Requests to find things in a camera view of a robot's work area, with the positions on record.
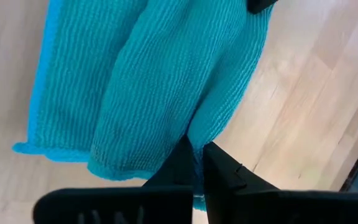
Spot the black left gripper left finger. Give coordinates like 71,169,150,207
32,135,195,224

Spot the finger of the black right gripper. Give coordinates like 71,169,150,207
246,0,278,15

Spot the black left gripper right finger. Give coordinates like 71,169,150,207
202,142,358,224

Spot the teal microfiber towel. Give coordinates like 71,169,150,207
12,0,275,212

